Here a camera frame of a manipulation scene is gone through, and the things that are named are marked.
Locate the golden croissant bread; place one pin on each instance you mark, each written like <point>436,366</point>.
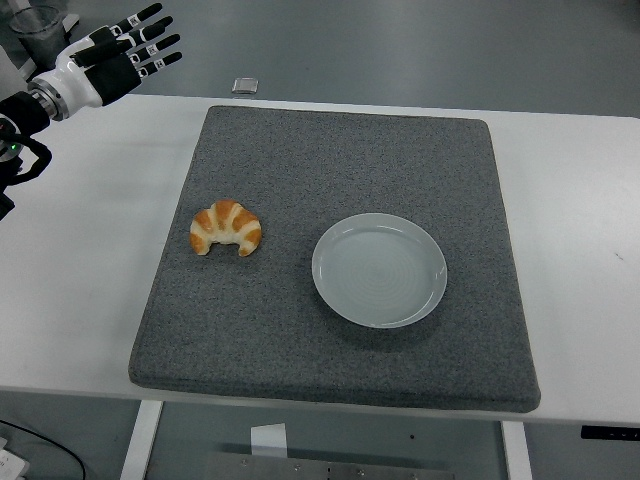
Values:
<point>225,220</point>

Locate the white table leg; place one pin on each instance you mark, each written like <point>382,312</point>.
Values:
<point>516,450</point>
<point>142,440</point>

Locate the white table foot bar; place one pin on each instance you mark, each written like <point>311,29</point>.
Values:
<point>73,21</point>

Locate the white power strip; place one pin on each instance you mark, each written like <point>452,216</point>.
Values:
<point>10,465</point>

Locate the small metal floor socket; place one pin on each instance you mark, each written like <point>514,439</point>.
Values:
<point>245,85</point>

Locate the grey metal plate with screws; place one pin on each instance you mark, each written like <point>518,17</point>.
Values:
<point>330,470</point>

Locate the round pale grey plate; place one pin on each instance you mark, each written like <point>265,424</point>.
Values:
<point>380,272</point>

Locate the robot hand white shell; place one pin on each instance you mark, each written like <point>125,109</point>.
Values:
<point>75,75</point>

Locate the black table control panel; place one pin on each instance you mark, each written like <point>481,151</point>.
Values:
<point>610,432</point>

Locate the black bin with clear bag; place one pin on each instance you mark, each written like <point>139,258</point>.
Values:
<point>40,40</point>

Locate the grey speckled square mat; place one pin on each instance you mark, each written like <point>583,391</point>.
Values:
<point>300,165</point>

